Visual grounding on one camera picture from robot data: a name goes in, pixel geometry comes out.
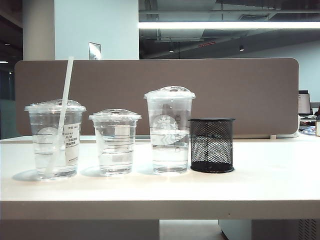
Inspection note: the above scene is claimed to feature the white plastic straw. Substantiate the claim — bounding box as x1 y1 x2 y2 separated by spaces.
44 56 75 177

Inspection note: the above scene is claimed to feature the tall clear plastic cup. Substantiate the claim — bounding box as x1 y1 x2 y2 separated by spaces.
143 85 196 175

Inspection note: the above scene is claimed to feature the small clear plastic cup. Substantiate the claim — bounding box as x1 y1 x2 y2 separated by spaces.
88 108 143 177

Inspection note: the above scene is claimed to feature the medium clear cup with label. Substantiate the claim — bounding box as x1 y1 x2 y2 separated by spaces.
23 99 87 181

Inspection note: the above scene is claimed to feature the brown desk divider panel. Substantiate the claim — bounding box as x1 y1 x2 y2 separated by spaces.
14 57 300 140

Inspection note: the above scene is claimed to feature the black mesh pen holder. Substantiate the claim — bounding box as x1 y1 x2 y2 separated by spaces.
188 117 236 173

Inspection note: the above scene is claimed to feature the long white ceiling light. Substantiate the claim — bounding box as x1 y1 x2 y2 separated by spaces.
138 21 320 30

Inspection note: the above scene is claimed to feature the computer monitor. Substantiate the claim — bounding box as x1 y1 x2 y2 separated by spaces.
298 90 313 116

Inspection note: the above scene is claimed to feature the silver wall sign plaque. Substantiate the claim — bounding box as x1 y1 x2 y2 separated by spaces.
88 41 102 61

